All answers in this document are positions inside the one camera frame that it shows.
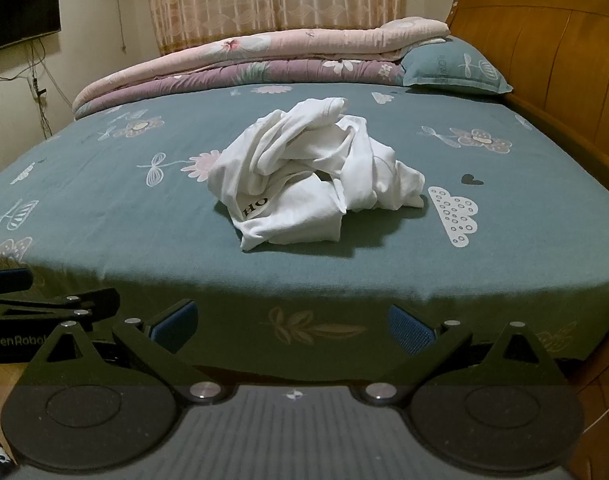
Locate black wall television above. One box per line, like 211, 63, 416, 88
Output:
0, 0, 62, 55

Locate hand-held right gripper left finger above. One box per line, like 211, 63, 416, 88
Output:
29, 299, 228, 405

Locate white long-sleeve printed shirt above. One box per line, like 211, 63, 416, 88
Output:
212, 96, 428, 252

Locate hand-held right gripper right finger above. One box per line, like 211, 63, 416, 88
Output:
359, 304, 568, 403

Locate pink floral quilt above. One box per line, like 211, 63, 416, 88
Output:
72, 16, 450, 116

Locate black wall cables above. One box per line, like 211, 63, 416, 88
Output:
0, 40, 55, 138

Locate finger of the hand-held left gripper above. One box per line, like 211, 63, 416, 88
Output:
0, 289, 121, 332
0, 268, 31, 292

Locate teal pillow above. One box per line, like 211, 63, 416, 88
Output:
399, 35, 514, 97

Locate purple floral quilt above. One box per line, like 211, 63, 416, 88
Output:
74, 57, 408, 121

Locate wooden headboard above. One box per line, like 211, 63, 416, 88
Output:
445, 0, 609, 176

